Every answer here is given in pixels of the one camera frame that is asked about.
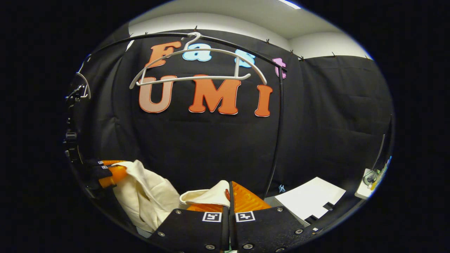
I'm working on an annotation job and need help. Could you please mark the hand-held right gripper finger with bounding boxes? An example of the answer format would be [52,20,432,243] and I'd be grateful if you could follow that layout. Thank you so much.
[148,202,231,253]
[229,181,320,253]

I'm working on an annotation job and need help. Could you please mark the white floor sheet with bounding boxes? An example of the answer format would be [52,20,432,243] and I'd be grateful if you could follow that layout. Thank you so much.
[274,177,347,220]

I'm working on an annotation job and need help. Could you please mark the white plastic clothes hanger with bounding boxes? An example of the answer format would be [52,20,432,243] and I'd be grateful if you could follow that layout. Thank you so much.
[129,32,268,89]
[75,53,92,100]

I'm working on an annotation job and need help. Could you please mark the cream jacket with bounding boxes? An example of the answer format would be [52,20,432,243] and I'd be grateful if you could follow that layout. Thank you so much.
[112,160,231,232]

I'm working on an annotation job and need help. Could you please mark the black backdrop cloth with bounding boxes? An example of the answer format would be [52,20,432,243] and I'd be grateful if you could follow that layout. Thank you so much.
[65,25,394,225]

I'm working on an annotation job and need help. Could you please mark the black clothes rail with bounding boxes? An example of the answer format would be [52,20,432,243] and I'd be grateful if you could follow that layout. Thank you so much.
[90,32,288,198]

